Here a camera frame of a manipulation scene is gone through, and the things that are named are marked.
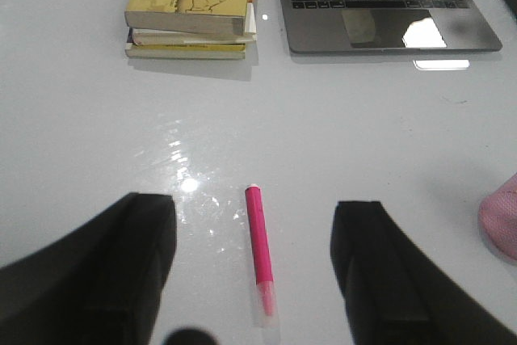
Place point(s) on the pink mesh pen holder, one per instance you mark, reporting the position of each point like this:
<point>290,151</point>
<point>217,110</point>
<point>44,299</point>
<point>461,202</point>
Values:
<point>497,218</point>

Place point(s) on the grey laptop computer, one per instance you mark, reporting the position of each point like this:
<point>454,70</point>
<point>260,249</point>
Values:
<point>390,26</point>

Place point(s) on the bottom yellow book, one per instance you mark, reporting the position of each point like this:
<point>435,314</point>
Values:
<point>188,51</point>

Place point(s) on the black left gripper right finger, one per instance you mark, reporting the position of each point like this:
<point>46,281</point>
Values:
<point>393,293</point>

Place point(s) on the middle white book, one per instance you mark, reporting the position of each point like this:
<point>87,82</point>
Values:
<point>154,37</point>

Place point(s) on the pink highlighter pen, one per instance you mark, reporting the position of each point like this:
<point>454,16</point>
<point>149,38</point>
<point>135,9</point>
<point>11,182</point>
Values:
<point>264,279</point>

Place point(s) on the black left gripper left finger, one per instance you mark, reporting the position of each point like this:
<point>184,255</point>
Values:
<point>100,284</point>

